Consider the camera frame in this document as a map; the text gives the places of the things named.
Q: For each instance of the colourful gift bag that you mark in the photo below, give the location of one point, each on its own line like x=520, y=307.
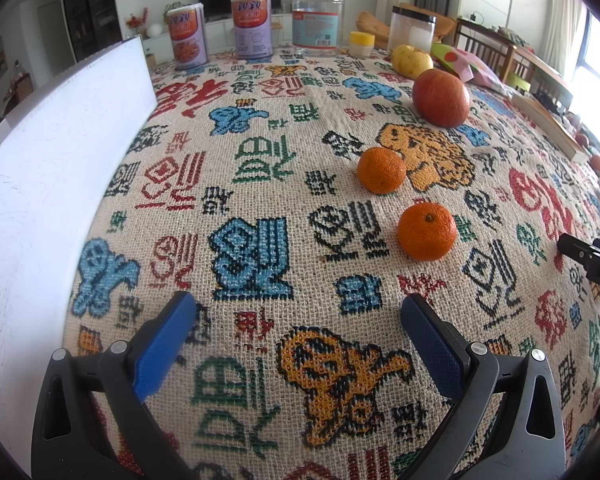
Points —
x=468, y=67

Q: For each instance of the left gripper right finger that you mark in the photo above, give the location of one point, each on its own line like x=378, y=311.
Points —
x=527, y=440

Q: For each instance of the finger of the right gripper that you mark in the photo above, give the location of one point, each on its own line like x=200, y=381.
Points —
x=573, y=248

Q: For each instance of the red flower vase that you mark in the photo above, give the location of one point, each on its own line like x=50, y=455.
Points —
x=137, y=23

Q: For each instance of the purple orange canister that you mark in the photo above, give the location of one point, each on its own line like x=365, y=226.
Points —
x=252, y=28
x=188, y=38

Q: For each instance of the orange cushioned armchair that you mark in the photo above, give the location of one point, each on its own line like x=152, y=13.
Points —
x=366, y=22

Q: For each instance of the wooden chair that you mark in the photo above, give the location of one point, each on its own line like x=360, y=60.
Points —
x=512, y=62

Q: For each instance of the white cardboard box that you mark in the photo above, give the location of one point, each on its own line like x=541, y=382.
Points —
x=59, y=149

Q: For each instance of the right purple orange canister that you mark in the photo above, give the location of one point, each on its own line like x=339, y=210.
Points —
x=252, y=28

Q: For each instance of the orange tangerine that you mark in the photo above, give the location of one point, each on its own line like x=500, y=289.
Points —
x=380, y=170
x=426, y=231

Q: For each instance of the small yellow lid jar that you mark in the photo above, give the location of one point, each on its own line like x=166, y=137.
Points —
x=361, y=44

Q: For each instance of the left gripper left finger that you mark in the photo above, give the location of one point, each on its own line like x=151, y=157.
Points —
x=68, y=441

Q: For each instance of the clear glass jar gold lid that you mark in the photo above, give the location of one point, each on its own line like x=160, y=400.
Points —
x=317, y=26

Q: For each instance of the yellow apple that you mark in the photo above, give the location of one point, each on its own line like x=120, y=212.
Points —
x=410, y=62

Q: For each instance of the potted green plant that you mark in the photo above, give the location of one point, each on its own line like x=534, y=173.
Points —
x=170, y=7

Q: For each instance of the left purple orange canister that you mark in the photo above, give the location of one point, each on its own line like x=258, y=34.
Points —
x=188, y=38

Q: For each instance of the large red apple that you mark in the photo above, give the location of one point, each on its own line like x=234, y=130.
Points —
x=441, y=98

